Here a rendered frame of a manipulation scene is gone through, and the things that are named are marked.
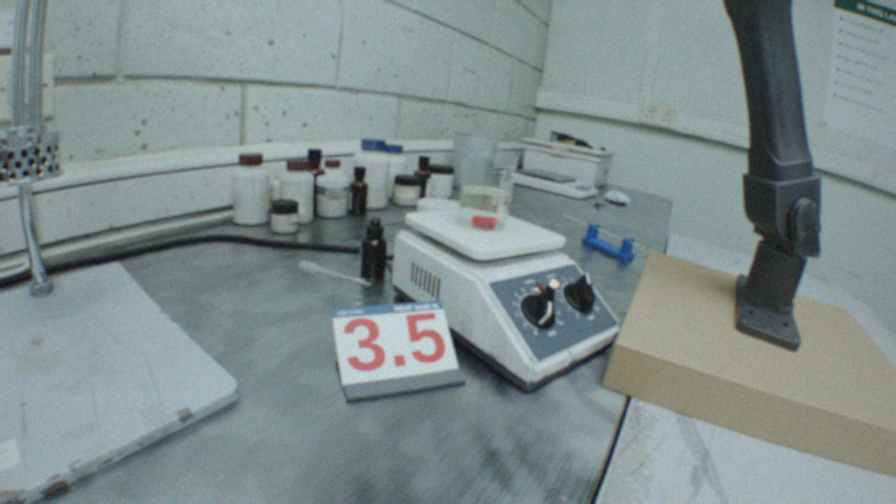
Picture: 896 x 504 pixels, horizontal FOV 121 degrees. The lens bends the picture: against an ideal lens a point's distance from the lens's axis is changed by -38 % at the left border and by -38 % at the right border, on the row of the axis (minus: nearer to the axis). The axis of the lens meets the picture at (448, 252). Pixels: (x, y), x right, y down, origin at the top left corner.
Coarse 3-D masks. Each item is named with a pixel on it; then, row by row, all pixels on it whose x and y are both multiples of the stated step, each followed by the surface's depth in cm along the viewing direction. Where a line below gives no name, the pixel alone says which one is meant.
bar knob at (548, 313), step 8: (544, 288) 32; (552, 288) 32; (528, 296) 32; (536, 296) 32; (544, 296) 31; (552, 296) 31; (528, 304) 31; (536, 304) 32; (544, 304) 30; (552, 304) 30; (528, 312) 31; (536, 312) 31; (544, 312) 30; (552, 312) 30; (528, 320) 31; (536, 320) 30; (544, 320) 30; (552, 320) 31; (544, 328) 31
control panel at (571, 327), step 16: (544, 272) 36; (560, 272) 37; (576, 272) 38; (496, 288) 32; (512, 288) 32; (528, 288) 33; (560, 288) 35; (512, 304) 31; (560, 304) 34; (512, 320) 30; (560, 320) 32; (576, 320) 33; (592, 320) 34; (608, 320) 35; (528, 336) 30; (544, 336) 30; (560, 336) 31; (576, 336) 32; (544, 352) 29
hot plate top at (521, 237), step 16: (416, 224) 38; (432, 224) 38; (448, 224) 38; (512, 224) 41; (528, 224) 42; (448, 240) 35; (464, 240) 34; (480, 240) 35; (496, 240) 35; (512, 240) 36; (528, 240) 36; (544, 240) 37; (560, 240) 38; (480, 256) 32; (496, 256) 33
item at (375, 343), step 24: (408, 312) 32; (432, 312) 33; (360, 336) 30; (384, 336) 30; (408, 336) 31; (432, 336) 32; (360, 360) 29; (384, 360) 29; (408, 360) 30; (432, 360) 31
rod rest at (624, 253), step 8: (592, 232) 71; (584, 240) 71; (592, 240) 70; (600, 240) 71; (624, 240) 64; (600, 248) 68; (608, 248) 66; (616, 248) 67; (624, 248) 64; (616, 256) 65; (624, 256) 64; (632, 256) 65
